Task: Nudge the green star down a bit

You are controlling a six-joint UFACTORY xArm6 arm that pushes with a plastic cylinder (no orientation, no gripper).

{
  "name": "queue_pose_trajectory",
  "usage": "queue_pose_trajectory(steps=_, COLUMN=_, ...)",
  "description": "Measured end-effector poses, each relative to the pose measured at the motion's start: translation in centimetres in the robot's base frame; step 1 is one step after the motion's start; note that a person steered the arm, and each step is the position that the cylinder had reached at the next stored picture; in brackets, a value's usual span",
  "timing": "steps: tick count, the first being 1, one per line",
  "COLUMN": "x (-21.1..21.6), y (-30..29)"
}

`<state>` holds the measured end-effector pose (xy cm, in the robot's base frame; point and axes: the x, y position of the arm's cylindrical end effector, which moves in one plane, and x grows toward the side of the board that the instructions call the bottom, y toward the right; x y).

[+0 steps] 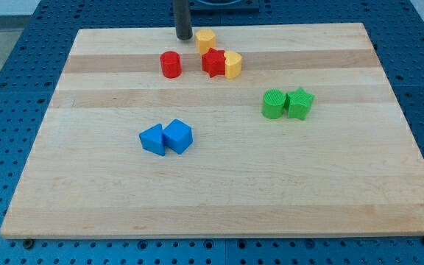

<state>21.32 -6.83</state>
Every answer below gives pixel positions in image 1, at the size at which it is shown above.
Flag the yellow hexagon block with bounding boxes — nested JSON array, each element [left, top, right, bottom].
[[195, 29, 216, 54]]

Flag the green cylinder block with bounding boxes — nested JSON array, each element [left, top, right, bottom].
[[261, 89, 286, 119]]

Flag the wooden board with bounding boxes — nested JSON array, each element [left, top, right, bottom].
[[0, 23, 424, 239]]

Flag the blue triangle block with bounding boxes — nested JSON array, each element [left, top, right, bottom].
[[139, 124, 166, 156]]

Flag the green star block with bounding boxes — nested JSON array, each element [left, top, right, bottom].
[[284, 87, 315, 121]]

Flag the blue cube block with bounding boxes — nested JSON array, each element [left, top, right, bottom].
[[163, 119, 194, 155]]

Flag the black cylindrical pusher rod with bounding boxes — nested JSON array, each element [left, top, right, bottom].
[[172, 0, 193, 40]]

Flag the red cylinder block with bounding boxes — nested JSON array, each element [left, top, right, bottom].
[[160, 51, 182, 79]]

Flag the red star block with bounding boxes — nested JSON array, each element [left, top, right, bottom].
[[202, 48, 225, 78]]

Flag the yellow heart block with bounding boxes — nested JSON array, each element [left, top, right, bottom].
[[224, 51, 242, 80]]

